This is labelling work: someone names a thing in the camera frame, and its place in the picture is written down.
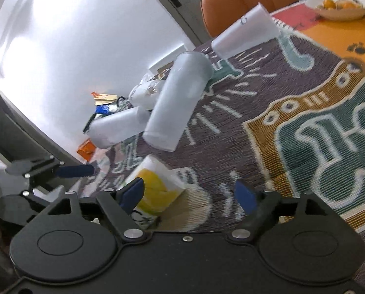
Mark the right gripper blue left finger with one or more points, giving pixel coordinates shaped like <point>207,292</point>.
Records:
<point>117,206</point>

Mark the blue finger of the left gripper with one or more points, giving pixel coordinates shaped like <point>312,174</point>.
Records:
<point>77,171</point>

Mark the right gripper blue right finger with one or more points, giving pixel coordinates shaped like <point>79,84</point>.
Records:
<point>261,209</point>

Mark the wide frosted plastic cup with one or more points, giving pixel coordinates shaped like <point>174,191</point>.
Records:
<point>112,129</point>

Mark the tall frosted plastic cup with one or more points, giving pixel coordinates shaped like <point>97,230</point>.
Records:
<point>183,88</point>

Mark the white paper cup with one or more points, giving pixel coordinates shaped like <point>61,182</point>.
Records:
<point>252,29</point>

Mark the orange shopping bag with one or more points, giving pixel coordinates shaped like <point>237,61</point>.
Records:
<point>86,150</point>

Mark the patterned woven blanket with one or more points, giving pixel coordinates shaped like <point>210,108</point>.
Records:
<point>288,115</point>

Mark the white fruit bowl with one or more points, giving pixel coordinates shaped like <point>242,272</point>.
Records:
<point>337,10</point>

